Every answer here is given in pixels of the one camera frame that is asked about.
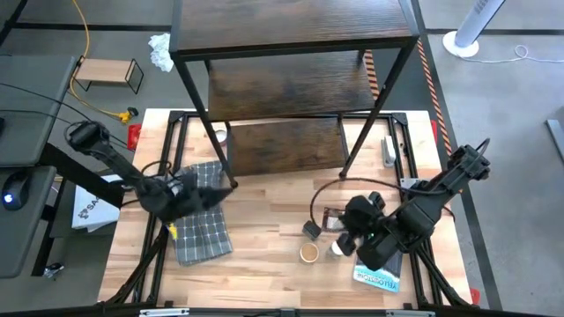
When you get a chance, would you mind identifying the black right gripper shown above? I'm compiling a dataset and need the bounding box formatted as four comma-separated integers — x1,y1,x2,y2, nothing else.
341,191,404,270

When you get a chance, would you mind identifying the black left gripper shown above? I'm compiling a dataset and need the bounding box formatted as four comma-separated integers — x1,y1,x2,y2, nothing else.
153,172,234,223

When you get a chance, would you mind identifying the white lid spice jar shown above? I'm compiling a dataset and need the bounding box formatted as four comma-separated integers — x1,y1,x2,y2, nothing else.
328,240,349,262

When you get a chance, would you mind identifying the grey checked cloth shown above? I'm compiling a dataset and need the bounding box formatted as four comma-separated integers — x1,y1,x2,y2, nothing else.
169,160,234,268

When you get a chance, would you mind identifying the dark green spice box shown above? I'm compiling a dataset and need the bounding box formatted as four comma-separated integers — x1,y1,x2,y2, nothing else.
301,219,323,241

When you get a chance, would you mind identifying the wooden shelf unit black frame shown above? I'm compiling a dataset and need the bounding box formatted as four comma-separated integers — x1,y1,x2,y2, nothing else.
168,0,421,189

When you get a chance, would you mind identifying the Yellowstone printed flat packet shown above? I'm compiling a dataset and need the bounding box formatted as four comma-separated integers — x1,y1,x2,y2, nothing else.
352,257,403,294

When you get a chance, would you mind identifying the white plastic device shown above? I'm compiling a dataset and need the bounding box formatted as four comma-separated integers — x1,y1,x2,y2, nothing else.
381,135,397,168

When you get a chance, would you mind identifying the white crumpled cloth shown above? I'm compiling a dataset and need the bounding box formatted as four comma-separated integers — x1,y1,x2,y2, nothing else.
147,33,175,74

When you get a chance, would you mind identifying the black hazard striped floor mat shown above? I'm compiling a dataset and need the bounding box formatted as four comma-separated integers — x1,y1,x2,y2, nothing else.
363,37,455,158

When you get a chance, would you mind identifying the small metal caster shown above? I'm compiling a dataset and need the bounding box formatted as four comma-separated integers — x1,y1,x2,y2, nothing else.
42,262,66,282

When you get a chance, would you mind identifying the black computer mouse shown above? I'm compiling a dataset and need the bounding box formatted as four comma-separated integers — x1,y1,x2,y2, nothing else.
1,170,33,211

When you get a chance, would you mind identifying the grey desk top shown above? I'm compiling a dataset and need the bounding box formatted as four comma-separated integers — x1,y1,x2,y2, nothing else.
0,165,57,279
0,55,77,167

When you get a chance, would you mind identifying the white tower fan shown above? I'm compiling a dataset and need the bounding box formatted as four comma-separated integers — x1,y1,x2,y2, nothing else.
442,0,508,59

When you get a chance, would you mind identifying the black aluminium rig frame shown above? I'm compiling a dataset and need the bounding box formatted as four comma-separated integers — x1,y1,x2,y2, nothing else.
100,109,472,316

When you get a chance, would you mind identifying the black desk frame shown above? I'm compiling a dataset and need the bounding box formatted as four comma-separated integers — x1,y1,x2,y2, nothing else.
31,143,125,277

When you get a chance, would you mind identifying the small wooden wire-frame stand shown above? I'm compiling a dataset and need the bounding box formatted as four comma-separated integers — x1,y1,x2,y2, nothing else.
71,55,145,95

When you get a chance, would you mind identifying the yellow extension cable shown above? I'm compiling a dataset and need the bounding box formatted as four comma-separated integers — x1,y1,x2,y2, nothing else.
68,0,133,124

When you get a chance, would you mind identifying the white floor cable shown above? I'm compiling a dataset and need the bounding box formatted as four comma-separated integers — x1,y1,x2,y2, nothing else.
460,43,564,65

